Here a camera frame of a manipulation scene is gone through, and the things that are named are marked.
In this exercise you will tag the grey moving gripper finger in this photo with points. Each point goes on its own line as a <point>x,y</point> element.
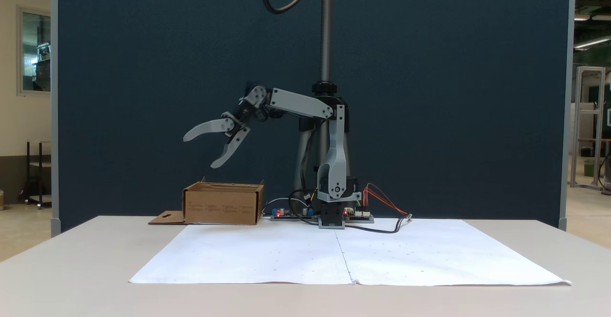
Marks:
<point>234,147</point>

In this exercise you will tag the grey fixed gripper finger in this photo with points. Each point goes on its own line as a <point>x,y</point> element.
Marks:
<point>210,127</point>

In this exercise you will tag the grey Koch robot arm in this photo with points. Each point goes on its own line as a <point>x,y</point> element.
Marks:
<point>331,164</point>

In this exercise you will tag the green bin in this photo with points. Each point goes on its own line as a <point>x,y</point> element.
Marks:
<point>589,167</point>

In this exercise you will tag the brown cardboard box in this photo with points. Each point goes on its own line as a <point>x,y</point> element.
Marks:
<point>222,207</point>

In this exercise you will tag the blue circuit board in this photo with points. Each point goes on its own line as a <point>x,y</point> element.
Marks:
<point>286,213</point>

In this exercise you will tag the dark blue partition panel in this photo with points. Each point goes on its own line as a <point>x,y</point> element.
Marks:
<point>167,45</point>

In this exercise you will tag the white paper sheet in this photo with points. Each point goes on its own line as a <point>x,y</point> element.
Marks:
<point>248,255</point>
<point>444,255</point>

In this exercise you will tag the grey circuit board red LED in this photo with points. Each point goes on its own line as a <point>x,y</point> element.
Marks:
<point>363,218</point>

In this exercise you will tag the black shelf cart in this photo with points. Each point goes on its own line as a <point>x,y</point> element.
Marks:
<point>39,164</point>

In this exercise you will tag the black camera stand metal pole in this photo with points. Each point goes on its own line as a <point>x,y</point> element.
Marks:
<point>325,30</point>

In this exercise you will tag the framed wall window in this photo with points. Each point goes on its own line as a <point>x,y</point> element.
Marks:
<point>36,52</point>

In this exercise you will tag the aluminium frame rack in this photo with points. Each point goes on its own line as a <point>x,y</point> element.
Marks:
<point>589,116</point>

